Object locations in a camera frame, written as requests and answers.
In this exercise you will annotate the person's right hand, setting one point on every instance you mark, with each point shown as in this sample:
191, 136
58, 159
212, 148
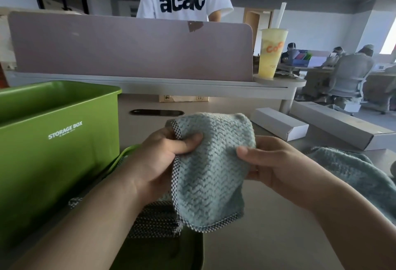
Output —
278, 170

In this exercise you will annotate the person's left hand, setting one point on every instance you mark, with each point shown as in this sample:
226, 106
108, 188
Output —
151, 167

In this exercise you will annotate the person's left thumb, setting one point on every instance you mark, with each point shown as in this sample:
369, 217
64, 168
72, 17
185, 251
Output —
187, 144

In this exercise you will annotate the person's right thumb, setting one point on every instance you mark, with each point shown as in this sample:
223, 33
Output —
255, 157

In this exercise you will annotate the teal waffle cloth checkered trim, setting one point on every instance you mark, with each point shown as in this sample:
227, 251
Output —
210, 174

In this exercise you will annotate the person's right forearm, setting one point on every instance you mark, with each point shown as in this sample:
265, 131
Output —
352, 220

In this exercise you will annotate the person's left forearm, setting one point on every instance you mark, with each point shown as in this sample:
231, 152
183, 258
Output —
83, 226

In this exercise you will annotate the small white cardboard box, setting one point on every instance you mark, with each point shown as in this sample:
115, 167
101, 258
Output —
278, 122

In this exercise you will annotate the brown cardboard box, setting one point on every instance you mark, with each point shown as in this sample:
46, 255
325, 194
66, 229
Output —
184, 98

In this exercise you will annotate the grey raised desk shelf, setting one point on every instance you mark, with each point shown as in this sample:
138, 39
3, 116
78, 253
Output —
185, 88

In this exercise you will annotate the dark grey checkered cloth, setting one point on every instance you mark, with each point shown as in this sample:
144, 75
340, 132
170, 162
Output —
157, 220

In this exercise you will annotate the long white cardboard box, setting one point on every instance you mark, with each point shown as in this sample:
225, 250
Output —
343, 124

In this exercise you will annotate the yellow drink cup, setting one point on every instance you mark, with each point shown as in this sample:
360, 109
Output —
272, 53

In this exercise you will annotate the teal fluffy cloth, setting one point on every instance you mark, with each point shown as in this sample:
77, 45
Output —
362, 174

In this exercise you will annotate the blue desk organiser box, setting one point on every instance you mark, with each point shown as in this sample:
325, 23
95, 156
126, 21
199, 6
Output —
298, 58

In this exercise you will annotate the green plastic box lid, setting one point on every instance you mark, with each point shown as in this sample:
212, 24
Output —
161, 254

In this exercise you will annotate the mauve desk divider panel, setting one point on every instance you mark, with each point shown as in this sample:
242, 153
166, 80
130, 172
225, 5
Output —
130, 47

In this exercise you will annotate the grey office chair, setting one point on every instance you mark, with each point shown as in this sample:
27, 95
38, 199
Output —
351, 76

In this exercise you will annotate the brown wooden door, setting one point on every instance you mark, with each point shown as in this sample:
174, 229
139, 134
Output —
256, 27

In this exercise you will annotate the green plastic storage box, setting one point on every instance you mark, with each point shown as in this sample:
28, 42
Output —
52, 152

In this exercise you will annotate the white drinking straw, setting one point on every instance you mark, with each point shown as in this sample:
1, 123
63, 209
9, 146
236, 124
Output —
281, 16

